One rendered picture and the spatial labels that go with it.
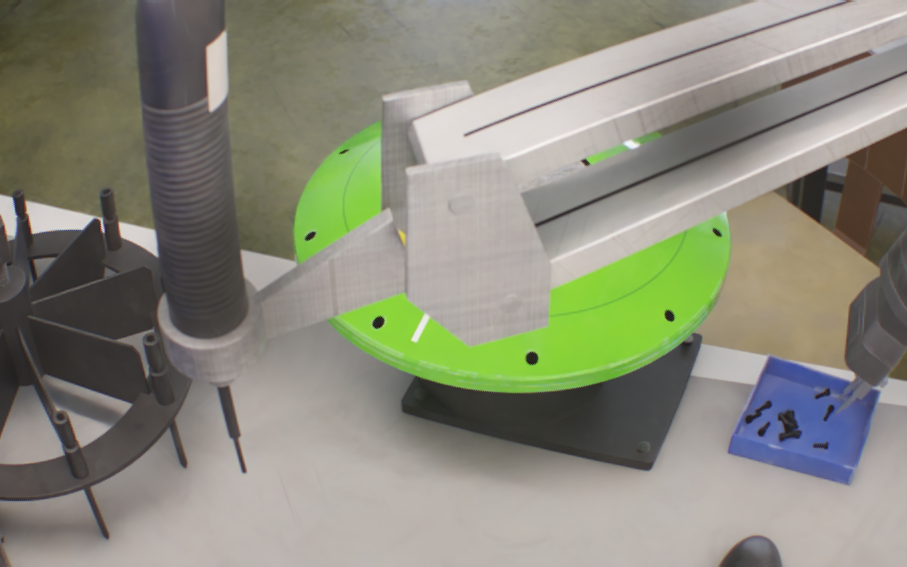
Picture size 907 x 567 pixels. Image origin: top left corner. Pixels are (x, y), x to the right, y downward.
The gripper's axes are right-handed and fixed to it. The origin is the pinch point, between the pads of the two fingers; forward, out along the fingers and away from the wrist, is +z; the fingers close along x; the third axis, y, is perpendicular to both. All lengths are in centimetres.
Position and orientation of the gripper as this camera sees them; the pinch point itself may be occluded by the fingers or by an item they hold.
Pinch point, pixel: (838, 406)
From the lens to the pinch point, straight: 97.9
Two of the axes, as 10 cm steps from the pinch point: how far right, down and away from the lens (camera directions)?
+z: -4.3, 5.9, 6.8
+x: -2.8, 6.2, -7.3
